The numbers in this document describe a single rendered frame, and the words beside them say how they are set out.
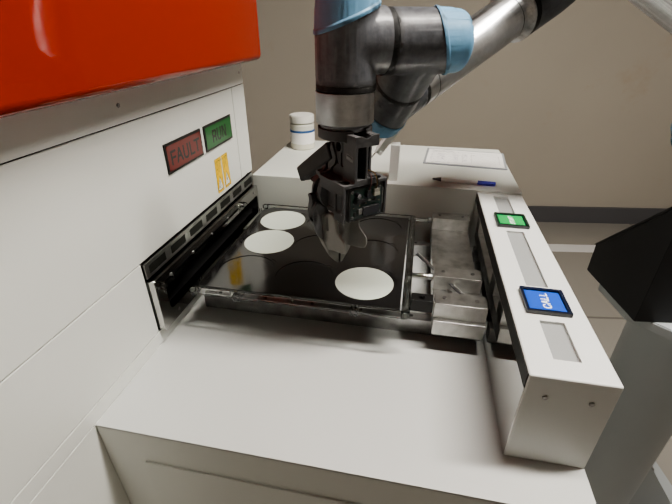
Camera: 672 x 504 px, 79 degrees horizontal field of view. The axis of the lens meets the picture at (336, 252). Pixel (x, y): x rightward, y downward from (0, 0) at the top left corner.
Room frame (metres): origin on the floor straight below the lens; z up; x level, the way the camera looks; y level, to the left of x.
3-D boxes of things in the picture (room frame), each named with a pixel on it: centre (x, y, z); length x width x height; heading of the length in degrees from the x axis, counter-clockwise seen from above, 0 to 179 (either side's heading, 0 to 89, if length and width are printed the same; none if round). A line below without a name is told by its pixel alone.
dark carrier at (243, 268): (0.71, 0.04, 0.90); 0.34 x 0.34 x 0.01; 79
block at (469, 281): (0.60, -0.21, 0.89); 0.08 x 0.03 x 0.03; 79
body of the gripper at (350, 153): (0.54, -0.02, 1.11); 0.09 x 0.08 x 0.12; 33
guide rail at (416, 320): (0.58, 0.00, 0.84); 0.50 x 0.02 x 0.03; 79
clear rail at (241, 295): (0.53, 0.07, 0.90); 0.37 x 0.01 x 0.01; 79
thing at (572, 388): (0.58, -0.31, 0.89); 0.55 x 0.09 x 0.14; 169
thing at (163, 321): (0.74, 0.24, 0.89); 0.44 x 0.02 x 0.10; 169
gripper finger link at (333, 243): (0.53, 0.00, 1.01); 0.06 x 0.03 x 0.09; 33
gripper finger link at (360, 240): (0.55, -0.03, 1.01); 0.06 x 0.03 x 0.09; 33
